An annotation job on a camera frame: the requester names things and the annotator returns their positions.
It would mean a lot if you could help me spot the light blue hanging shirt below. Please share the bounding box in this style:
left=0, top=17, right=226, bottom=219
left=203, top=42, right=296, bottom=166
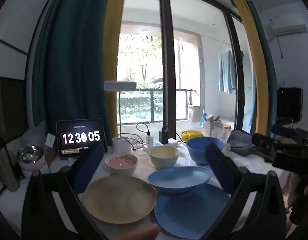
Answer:
left=218, top=49, right=237, bottom=94

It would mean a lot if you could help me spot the black charger cable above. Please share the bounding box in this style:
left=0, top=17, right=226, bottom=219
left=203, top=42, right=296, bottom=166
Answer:
left=136, top=122, right=151, bottom=136

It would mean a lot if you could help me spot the clear plastic bag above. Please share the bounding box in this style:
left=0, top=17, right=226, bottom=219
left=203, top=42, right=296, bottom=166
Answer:
left=19, top=127, right=49, bottom=151

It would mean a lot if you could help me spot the black tablet with clock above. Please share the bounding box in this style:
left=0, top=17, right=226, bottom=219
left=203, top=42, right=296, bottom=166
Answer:
left=56, top=118, right=108, bottom=158

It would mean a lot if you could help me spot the long black cable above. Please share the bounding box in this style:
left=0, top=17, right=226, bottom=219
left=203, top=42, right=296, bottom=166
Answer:
left=163, top=126, right=188, bottom=144

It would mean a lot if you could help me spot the black wall box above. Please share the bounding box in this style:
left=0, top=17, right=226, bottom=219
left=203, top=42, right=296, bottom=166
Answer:
left=277, top=87, right=303, bottom=124

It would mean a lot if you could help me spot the blue bowl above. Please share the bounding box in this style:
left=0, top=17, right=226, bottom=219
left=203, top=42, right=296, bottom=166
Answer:
left=186, top=137, right=225, bottom=165

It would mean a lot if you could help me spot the white desk lamp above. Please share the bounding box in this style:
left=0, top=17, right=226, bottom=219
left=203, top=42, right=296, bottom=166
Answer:
left=104, top=81, right=137, bottom=153

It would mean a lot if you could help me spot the white textured tablecloth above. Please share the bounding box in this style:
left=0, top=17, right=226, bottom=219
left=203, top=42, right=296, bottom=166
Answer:
left=48, top=140, right=290, bottom=240

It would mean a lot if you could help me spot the yellow tissue pack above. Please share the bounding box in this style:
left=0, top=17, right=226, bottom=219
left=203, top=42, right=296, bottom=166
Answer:
left=214, top=126, right=232, bottom=153

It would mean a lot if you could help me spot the teal curtain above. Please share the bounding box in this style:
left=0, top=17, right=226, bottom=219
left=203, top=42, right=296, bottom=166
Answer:
left=32, top=0, right=112, bottom=146
left=241, top=0, right=280, bottom=136

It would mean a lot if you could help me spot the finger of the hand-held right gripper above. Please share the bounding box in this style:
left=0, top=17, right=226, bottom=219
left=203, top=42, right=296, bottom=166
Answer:
left=271, top=124, right=298, bottom=137
left=251, top=133, right=282, bottom=162

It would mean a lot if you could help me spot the black window frame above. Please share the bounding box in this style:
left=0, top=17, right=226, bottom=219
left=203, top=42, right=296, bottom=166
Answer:
left=124, top=0, right=247, bottom=141

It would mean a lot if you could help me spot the yellow curtain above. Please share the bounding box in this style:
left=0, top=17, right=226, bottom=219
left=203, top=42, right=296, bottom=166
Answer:
left=225, top=0, right=269, bottom=134
left=102, top=0, right=129, bottom=147

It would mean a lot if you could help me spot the cream plate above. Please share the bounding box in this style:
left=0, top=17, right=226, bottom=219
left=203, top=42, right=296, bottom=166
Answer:
left=83, top=175, right=156, bottom=224

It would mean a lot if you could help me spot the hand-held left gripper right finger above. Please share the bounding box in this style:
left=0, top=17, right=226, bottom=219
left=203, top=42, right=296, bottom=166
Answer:
left=201, top=142, right=287, bottom=240

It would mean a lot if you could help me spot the cream bowl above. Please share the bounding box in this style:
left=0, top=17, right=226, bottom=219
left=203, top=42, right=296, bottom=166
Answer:
left=148, top=145, right=180, bottom=170

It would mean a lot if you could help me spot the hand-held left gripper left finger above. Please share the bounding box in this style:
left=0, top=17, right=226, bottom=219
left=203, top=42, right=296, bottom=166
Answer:
left=21, top=143, right=112, bottom=240

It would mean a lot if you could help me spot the blue plate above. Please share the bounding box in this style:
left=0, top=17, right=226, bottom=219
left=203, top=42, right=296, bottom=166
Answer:
left=154, top=184, right=232, bottom=239
left=148, top=166, right=213, bottom=197

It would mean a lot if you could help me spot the brown cardboard box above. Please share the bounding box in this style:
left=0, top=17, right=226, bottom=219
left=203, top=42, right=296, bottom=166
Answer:
left=45, top=145, right=61, bottom=167

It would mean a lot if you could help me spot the yellow wet wipes packet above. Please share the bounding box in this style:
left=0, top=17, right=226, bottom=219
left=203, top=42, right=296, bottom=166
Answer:
left=181, top=130, right=203, bottom=142

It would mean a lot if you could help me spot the white air conditioner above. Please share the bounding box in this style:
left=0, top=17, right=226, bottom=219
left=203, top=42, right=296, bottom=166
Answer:
left=265, top=19, right=308, bottom=41

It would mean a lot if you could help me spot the person's right hand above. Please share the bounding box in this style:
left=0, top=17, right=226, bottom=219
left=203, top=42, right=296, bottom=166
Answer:
left=289, top=180, right=308, bottom=227

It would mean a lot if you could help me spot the pink strawberry print bowl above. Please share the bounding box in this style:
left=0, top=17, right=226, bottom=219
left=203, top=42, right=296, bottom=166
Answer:
left=105, top=154, right=138, bottom=175

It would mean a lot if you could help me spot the grey towel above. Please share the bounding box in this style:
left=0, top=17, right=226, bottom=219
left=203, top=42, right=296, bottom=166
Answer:
left=229, top=129, right=257, bottom=157

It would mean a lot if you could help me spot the person's left hand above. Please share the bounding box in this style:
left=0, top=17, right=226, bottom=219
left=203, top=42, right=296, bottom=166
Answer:
left=118, top=224, right=160, bottom=240

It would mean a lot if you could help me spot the black lamp cable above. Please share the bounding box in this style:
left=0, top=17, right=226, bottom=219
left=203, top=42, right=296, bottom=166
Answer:
left=118, top=133, right=145, bottom=151

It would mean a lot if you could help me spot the black balcony railing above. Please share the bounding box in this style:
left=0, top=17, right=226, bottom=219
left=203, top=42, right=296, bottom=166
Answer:
left=118, top=88, right=197, bottom=124

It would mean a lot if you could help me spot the white woven basket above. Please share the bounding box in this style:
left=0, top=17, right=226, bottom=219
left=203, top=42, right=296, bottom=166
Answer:
left=203, top=120, right=223, bottom=137

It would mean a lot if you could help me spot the small white box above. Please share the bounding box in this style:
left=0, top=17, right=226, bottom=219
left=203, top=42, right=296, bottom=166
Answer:
left=45, top=133, right=56, bottom=148

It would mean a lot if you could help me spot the pink pot with steel inside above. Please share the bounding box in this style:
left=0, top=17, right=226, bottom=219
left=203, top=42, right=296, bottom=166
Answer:
left=16, top=145, right=47, bottom=178

